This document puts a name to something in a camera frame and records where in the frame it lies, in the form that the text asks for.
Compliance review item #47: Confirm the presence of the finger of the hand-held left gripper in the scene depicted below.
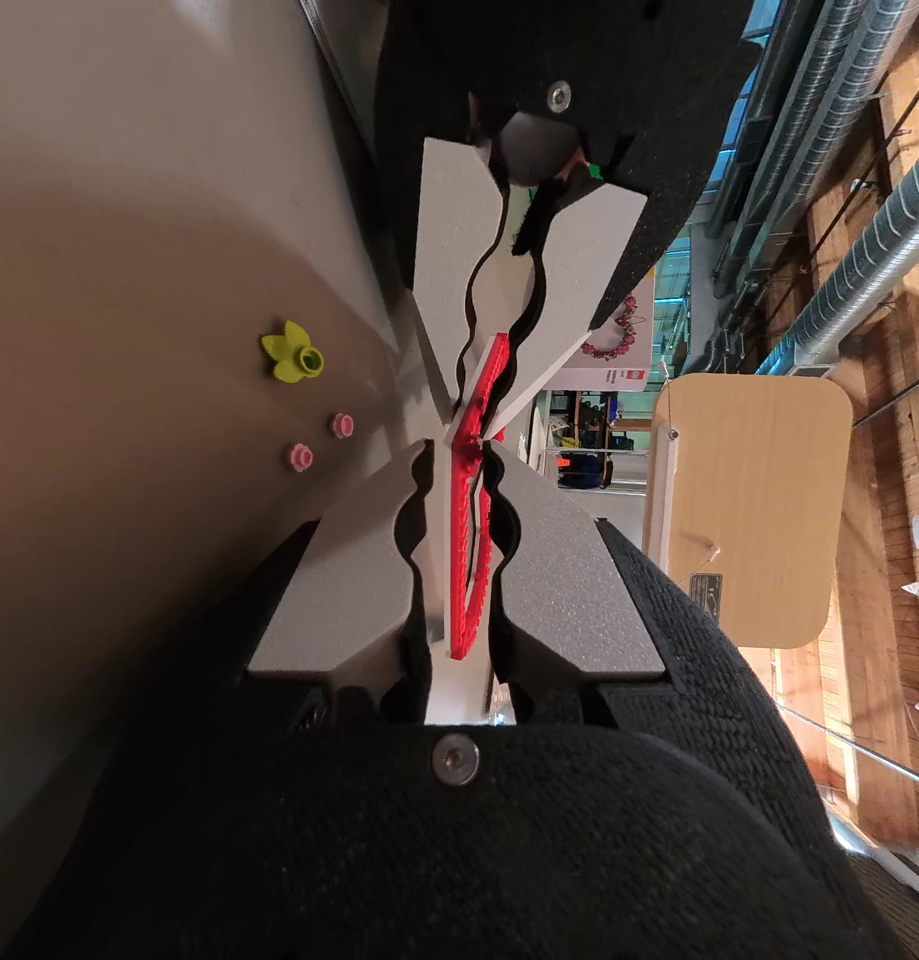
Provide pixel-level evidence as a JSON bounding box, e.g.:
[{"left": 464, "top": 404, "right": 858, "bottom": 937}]
[
  {"left": 493, "top": 178, "right": 650, "bottom": 445},
  {"left": 399, "top": 137, "right": 509, "bottom": 425}
]

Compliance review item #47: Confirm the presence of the storage shelf with bins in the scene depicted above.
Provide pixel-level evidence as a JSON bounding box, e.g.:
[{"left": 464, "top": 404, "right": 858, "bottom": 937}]
[{"left": 545, "top": 390, "right": 650, "bottom": 492}]

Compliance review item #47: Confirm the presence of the light wood tabletop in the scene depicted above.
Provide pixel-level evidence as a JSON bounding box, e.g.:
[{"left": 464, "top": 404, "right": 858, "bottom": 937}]
[{"left": 641, "top": 372, "right": 854, "bottom": 650}]

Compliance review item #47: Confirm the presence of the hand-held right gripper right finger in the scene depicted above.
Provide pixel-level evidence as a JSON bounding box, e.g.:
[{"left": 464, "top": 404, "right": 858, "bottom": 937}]
[{"left": 480, "top": 441, "right": 667, "bottom": 725}]

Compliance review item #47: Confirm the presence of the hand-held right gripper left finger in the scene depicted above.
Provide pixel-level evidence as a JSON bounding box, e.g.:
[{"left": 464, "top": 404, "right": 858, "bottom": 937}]
[{"left": 245, "top": 438, "right": 438, "bottom": 725}]

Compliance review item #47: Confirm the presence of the red toy brick heart frame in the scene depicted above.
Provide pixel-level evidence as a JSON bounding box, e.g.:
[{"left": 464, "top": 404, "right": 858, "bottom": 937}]
[{"left": 446, "top": 333, "right": 509, "bottom": 661}]

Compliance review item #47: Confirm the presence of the silver ventilation duct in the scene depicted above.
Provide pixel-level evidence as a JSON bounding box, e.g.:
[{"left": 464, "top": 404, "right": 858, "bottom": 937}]
[
  {"left": 725, "top": 0, "right": 919, "bottom": 286},
  {"left": 699, "top": 0, "right": 832, "bottom": 241},
  {"left": 755, "top": 133, "right": 919, "bottom": 376}
]

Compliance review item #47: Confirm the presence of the lime green toy leaf piece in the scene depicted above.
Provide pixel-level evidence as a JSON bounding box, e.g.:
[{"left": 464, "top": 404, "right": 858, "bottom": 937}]
[{"left": 260, "top": 320, "right": 326, "bottom": 385}]

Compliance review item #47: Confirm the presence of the white box with flower print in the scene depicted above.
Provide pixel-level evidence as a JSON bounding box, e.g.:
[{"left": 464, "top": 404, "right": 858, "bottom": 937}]
[{"left": 560, "top": 283, "right": 657, "bottom": 393}]

